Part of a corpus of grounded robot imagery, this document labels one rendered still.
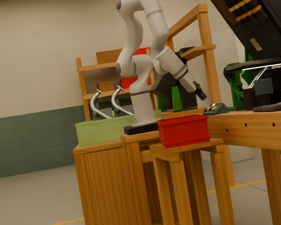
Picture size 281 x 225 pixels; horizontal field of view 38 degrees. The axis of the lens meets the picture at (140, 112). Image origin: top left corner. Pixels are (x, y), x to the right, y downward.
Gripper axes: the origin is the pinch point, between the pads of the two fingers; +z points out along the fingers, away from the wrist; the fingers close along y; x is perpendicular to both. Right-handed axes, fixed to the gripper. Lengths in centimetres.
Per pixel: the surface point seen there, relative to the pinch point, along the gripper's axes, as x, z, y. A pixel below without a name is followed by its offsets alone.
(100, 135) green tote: -45, -13, -86
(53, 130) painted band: -55, -15, -699
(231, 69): 13.3, -3.3, 19.0
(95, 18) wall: 183, -129, -692
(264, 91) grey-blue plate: 16.5, 15.0, 23.1
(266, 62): 23.7, 3.6, 29.6
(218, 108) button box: 1.3, 10.6, 2.2
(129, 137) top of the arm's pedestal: -38.6, -6.4, -30.4
